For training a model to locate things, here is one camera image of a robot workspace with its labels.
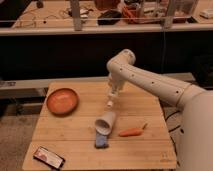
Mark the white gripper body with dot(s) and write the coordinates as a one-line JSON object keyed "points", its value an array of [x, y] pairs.
{"points": [[114, 90]]}

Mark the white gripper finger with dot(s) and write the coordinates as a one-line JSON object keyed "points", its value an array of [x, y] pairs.
{"points": [[110, 103]]}

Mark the white bottle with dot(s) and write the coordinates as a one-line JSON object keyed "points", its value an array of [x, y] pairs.
{"points": [[104, 124]]}

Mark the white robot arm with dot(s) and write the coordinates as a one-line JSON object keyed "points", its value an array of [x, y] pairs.
{"points": [[195, 152]]}

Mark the orange ceramic bowl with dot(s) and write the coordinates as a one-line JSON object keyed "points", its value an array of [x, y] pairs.
{"points": [[62, 101]]}

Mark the orange carrot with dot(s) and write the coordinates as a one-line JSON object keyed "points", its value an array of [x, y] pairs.
{"points": [[136, 131]]}

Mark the blue cloth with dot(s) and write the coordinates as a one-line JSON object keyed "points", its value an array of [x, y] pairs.
{"points": [[101, 141]]}

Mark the black bag on shelf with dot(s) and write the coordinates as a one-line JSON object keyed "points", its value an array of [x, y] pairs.
{"points": [[109, 17]]}

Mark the red box on shelf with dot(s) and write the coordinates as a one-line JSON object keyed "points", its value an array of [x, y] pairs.
{"points": [[129, 15]]}

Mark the black phone-like box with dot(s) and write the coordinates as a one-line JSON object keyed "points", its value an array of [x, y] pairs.
{"points": [[49, 158]]}

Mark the grey metal post right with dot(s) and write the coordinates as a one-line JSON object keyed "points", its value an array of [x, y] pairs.
{"points": [[169, 15]]}

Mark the grey metal post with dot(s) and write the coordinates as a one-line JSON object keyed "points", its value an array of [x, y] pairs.
{"points": [[169, 15], [75, 8]]}

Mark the grey metal post left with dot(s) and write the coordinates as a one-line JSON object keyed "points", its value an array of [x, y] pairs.
{"points": [[75, 8]]}

